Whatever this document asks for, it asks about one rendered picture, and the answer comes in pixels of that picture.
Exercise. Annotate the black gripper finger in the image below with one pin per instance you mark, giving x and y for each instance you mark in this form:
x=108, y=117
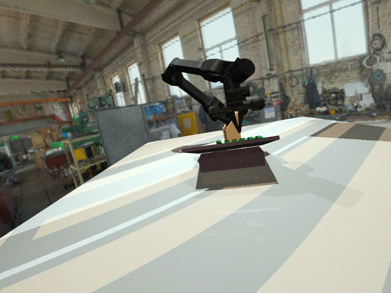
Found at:
x=232, y=117
x=241, y=116

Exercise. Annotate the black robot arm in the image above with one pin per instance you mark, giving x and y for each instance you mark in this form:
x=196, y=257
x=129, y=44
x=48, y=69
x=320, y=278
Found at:
x=214, y=70

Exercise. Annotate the switch panel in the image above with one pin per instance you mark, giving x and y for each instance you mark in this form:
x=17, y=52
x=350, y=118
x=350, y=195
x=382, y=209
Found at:
x=232, y=155

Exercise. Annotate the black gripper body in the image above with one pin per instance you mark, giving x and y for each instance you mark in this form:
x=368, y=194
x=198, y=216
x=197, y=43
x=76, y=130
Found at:
x=255, y=104

